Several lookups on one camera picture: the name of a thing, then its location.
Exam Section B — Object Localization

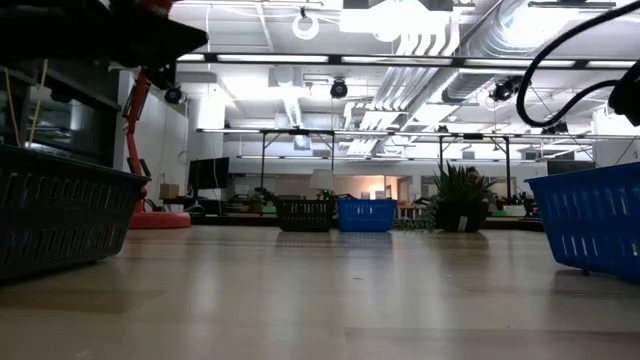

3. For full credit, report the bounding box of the blue plastic basket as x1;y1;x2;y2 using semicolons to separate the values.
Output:
335;198;399;233
524;160;640;285

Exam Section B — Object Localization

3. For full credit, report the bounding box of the black plastic basket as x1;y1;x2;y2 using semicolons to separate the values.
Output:
273;198;337;233
0;143;152;282

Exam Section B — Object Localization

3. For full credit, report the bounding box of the pale green trailing plant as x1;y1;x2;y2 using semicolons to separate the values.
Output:
394;197;439;232

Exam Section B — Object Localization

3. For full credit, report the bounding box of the black computer monitor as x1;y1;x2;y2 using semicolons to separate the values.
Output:
188;156;231;191

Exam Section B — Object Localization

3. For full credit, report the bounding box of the green potted plant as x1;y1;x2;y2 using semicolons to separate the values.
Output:
432;160;499;234

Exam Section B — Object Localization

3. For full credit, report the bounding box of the red desk lamp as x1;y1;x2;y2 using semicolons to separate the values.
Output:
122;0;192;230

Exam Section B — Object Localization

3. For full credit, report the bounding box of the black ceiling spotlight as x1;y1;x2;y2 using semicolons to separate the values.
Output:
489;74;524;104
542;119;570;136

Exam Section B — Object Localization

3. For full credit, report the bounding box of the dark wide monitor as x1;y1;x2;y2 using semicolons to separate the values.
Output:
546;159;597;176

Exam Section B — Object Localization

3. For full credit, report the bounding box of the black background rig frame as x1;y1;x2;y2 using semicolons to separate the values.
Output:
438;132;512;201
258;127;337;191

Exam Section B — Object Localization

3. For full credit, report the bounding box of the black aluminium table frame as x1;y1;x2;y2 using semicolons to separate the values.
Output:
189;212;546;232

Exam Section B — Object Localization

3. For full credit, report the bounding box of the white ring light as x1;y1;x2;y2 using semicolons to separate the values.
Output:
291;12;321;42

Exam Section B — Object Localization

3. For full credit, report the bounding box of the silver ventilation duct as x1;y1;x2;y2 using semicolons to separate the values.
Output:
440;0;566;104

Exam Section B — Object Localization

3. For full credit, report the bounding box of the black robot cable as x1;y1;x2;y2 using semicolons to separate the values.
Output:
515;0;640;129

